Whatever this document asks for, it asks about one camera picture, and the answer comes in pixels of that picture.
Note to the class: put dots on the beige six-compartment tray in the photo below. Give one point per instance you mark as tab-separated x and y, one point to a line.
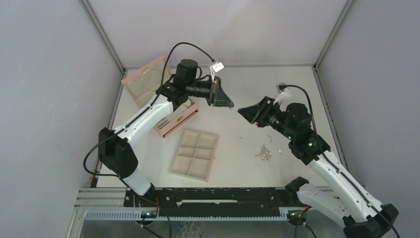
195	155

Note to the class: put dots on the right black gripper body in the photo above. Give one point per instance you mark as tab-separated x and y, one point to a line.
275	119

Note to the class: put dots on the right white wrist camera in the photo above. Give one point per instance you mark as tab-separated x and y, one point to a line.
284	93

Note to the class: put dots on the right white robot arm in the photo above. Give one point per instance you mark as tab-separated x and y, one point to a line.
352	207

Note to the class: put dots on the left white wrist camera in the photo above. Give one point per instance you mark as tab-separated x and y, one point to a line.
215	67

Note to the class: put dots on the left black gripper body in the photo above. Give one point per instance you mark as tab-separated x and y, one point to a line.
199	89

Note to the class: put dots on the black mounting base plate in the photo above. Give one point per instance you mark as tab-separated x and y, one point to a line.
234	202

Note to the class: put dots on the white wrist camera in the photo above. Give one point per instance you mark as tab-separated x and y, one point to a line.
284	93
215	67

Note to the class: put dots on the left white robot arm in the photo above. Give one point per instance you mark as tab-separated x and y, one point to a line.
116	146

